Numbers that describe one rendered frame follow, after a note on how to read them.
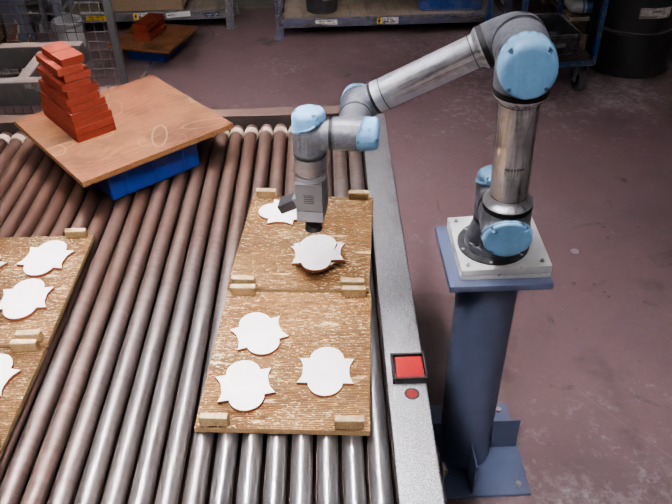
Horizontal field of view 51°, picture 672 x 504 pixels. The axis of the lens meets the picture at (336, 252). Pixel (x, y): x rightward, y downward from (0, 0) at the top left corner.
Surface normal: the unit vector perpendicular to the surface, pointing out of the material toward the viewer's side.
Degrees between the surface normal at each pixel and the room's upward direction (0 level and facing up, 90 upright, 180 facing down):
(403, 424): 0
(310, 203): 90
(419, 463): 0
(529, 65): 84
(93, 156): 0
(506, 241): 99
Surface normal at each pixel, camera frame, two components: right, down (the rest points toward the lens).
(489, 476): -0.02, -0.79
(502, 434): 0.03, 0.62
